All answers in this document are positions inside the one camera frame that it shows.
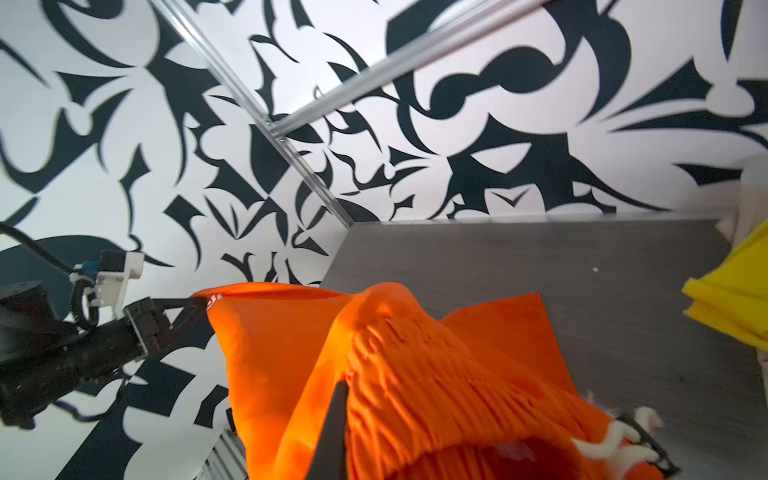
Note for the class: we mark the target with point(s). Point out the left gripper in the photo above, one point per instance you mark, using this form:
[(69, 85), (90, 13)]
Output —
[(156, 321)]

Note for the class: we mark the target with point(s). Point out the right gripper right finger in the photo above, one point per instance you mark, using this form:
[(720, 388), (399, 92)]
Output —
[(643, 446)]

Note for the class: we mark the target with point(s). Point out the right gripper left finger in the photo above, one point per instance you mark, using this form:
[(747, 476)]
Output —
[(329, 459)]

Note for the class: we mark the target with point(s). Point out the orange shorts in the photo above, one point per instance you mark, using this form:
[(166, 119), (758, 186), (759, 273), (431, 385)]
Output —
[(483, 393)]

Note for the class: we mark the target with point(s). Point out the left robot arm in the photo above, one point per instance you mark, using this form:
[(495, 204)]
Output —
[(42, 360)]

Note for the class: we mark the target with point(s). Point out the yellow shorts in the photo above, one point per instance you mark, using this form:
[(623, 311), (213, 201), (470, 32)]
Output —
[(732, 299)]

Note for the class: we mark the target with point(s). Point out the beige shorts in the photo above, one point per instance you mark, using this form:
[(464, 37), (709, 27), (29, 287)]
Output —
[(751, 209)]

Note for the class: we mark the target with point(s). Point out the aluminium cage frame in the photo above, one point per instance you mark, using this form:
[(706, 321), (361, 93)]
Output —
[(467, 26)]

